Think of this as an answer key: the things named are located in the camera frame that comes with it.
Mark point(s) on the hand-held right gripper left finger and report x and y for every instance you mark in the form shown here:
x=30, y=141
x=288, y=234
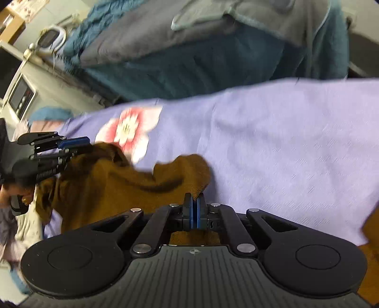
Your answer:
x=189, y=214

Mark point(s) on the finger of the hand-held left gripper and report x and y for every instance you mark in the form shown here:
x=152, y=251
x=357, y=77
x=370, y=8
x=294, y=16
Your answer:
x=62, y=155
x=74, y=142

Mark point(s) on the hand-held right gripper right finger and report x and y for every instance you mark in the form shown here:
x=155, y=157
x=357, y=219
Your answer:
x=197, y=214

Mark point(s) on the brown knit garment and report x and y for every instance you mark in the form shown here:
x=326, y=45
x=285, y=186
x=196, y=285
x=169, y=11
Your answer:
x=103, y=192

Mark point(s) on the person's left hand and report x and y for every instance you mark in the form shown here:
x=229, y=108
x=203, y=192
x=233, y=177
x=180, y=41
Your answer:
x=20, y=192

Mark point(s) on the pale cloth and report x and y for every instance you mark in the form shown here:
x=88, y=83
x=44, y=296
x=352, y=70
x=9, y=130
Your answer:
x=29, y=225

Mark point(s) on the white box appliance with panel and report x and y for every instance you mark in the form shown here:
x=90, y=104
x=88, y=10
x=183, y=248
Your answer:
x=20, y=94

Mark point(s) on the white round appliance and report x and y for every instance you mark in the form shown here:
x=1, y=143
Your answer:
x=51, y=38

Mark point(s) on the wooden shelf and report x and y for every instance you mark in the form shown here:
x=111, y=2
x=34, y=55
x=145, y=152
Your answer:
x=11, y=23

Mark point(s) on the orange brown cloth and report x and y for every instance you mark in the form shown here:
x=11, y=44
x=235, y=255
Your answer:
x=370, y=254

